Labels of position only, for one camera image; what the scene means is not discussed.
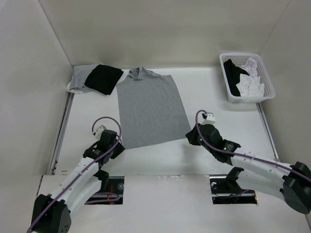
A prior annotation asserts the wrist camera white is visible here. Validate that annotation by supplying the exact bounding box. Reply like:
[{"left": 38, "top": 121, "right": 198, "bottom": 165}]
[
  {"left": 93, "top": 125, "right": 106, "bottom": 140},
  {"left": 201, "top": 112, "right": 216, "bottom": 125}
]

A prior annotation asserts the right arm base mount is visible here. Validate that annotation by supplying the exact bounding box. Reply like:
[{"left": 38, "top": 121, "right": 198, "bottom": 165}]
[{"left": 209, "top": 175, "right": 258, "bottom": 204}]

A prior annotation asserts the folded grey tank top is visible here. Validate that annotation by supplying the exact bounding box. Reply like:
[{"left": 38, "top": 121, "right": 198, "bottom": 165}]
[{"left": 70, "top": 64, "right": 98, "bottom": 93}]

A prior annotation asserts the metal table rail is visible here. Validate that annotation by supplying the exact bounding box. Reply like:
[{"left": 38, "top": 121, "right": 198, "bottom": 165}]
[
  {"left": 256, "top": 103, "right": 279, "bottom": 162},
  {"left": 47, "top": 93, "right": 74, "bottom": 175}
]

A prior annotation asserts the folded black tank top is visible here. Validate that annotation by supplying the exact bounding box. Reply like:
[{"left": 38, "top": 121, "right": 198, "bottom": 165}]
[{"left": 85, "top": 65, "right": 123, "bottom": 95}]

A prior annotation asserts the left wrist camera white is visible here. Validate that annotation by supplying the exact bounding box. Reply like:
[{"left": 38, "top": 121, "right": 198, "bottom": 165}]
[{"left": 93, "top": 125, "right": 106, "bottom": 140}]

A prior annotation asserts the grey tank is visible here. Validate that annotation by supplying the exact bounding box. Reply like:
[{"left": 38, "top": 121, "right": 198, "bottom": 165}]
[
  {"left": 117, "top": 67, "right": 190, "bottom": 149},
  {"left": 70, "top": 64, "right": 98, "bottom": 93}
]

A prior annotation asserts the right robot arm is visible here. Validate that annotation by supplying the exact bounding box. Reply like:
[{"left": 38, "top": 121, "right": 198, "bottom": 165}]
[{"left": 186, "top": 124, "right": 311, "bottom": 215}]

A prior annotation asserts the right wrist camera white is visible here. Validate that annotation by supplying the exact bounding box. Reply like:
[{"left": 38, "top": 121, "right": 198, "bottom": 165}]
[{"left": 201, "top": 112, "right": 216, "bottom": 125}]

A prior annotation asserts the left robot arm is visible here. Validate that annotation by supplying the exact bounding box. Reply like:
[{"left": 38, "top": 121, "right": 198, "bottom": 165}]
[{"left": 27, "top": 129, "right": 125, "bottom": 233}]

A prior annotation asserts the folded white tank top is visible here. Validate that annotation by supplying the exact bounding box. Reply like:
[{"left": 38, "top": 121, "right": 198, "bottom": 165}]
[{"left": 66, "top": 82, "right": 84, "bottom": 95}]

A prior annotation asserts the white plastic basket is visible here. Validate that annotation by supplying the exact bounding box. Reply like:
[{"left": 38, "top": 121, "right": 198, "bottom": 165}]
[{"left": 219, "top": 52, "right": 276, "bottom": 103}]

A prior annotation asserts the white tank top in basket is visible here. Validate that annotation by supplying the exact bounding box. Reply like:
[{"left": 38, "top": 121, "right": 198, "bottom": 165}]
[{"left": 236, "top": 57, "right": 264, "bottom": 97}]

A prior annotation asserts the black tank top in basket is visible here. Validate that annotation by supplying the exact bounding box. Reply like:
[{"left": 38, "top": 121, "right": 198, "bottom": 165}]
[{"left": 223, "top": 59, "right": 249, "bottom": 97}]

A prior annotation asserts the left metal table rail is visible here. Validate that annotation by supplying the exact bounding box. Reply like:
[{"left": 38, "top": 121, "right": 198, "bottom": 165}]
[{"left": 47, "top": 93, "right": 74, "bottom": 175}]

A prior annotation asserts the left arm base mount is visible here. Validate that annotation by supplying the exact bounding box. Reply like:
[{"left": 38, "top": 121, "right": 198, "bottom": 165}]
[{"left": 86, "top": 176, "right": 125, "bottom": 205}]

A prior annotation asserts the right metal table rail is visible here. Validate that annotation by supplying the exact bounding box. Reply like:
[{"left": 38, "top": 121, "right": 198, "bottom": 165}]
[{"left": 256, "top": 103, "right": 279, "bottom": 162}]

